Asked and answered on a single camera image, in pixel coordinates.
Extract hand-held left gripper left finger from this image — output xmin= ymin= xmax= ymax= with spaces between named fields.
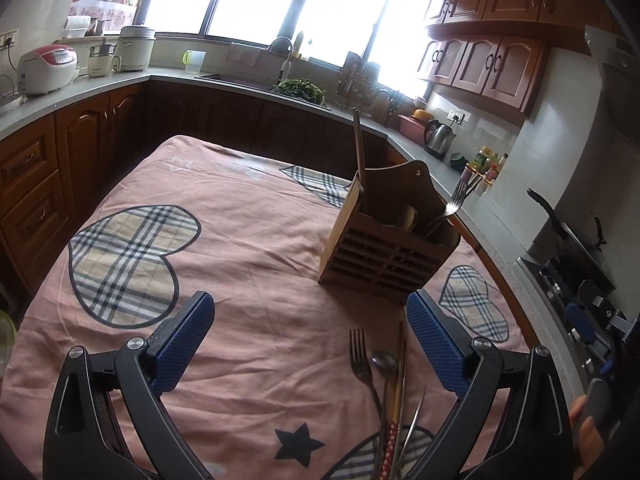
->
xmin=44 ymin=290 xmax=217 ymax=480

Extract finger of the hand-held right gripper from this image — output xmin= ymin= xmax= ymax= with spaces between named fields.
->
xmin=565 ymin=280 xmax=628 ymax=346
xmin=585 ymin=345 xmax=626 ymax=378

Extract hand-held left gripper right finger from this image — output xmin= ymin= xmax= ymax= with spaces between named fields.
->
xmin=406 ymin=289 xmax=573 ymax=480

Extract metal spoon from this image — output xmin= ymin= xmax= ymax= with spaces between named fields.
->
xmin=370 ymin=351 xmax=399 ymax=480

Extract pile of patterned chopsticks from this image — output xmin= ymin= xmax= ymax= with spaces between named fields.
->
xmin=380 ymin=321 xmax=428 ymax=480

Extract metal fork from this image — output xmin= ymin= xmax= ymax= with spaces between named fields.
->
xmin=425 ymin=177 xmax=482 ymax=238
xmin=348 ymin=328 xmax=383 ymax=416

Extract wooden utensil holder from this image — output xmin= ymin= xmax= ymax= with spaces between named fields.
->
xmin=318 ymin=160 xmax=462 ymax=306

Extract long wooden spatula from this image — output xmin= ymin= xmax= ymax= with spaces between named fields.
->
xmin=351 ymin=108 xmax=368 ymax=211

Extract person's right hand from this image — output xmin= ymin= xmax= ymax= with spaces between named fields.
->
xmin=568 ymin=394 xmax=611 ymax=468

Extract black gas stove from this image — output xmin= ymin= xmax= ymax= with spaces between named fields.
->
xmin=517 ymin=255 xmax=621 ymax=396

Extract black wok with lid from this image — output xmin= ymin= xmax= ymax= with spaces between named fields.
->
xmin=526 ymin=187 xmax=618 ymax=296

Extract pink heart-print tablecloth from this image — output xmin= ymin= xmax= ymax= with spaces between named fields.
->
xmin=0 ymin=134 xmax=531 ymax=480

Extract pink spice jar set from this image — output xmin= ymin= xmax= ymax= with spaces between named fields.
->
xmin=462 ymin=165 xmax=493 ymax=196

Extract pale green round object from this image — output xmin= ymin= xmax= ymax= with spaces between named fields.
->
xmin=0 ymin=309 xmax=20 ymax=378

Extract group of seasoning bottles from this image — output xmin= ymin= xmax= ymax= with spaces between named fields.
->
xmin=472 ymin=145 xmax=510 ymax=181

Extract steel electric kettle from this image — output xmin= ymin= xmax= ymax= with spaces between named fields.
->
xmin=424 ymin=119 xmax=457 ymax=161

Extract pink plastic basin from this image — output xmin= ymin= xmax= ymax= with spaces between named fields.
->
xmin=398 ymin=109 xmax=436 ymax=141

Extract range hood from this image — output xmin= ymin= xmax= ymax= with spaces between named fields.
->
xmin=582 ymin=25 xmax=640 ymax=146

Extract grey kitchen countertop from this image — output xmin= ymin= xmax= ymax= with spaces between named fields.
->
xmin=0 ymin=65 xmax=601 ymax=411

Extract metal dish rack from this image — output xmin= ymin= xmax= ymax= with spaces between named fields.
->
xmin=340 ymin=51 xmax=381 ymax=111

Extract bunch of green vegetables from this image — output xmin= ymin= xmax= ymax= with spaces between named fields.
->
xmin=272 ymin=77 xmax=326 ymax=106

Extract small white kitchen appliance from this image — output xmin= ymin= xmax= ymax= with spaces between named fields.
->
xmin=87 ymin=39 xmax=122 ymax=78

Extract large white electric cooker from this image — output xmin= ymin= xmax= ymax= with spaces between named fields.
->
xmin=117 ymin=25 xmax=156 ymax=72

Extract pink dish towel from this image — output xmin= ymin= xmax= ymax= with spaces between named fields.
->
xmin=229 ymin=42 xmax=261 ymax=63

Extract curved sink faucet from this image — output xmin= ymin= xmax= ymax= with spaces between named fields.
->
xmin=267 ymin=36 xmax=296 ymax=78

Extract red and white rice cooker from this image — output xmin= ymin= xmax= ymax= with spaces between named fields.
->
xmin=17 ymin=45 xmax=80 ymax=96

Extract white box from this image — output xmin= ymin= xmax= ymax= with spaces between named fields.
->
xmin=65 ymin=16 xmax=93 ymax=38

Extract kitchen window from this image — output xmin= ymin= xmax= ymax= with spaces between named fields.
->
xmin=142 ymin=0 xmax=451 ymax=106

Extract wooden wall cabinets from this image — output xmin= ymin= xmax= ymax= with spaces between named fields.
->
xmin=422 ymin=0 xmax=626 ymax=116

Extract white cup green handle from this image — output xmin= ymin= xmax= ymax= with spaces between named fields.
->
xmin=182 ymin=50 xmax=207 ymax=75

